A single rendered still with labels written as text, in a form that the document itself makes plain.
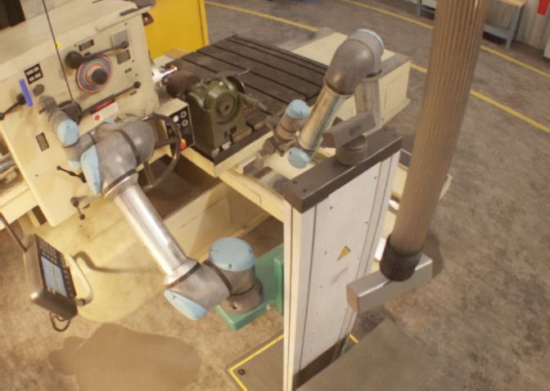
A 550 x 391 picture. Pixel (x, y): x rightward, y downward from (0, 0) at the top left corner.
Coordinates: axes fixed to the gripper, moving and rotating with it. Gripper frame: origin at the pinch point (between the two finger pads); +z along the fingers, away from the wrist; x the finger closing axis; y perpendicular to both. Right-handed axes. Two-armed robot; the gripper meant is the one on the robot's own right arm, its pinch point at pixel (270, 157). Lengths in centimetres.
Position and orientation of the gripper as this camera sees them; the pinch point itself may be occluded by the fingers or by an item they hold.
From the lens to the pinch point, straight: 165.6
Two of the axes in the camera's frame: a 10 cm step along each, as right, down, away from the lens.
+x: 7.2, -4.1, 5.6
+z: -3.1, 5.3, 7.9
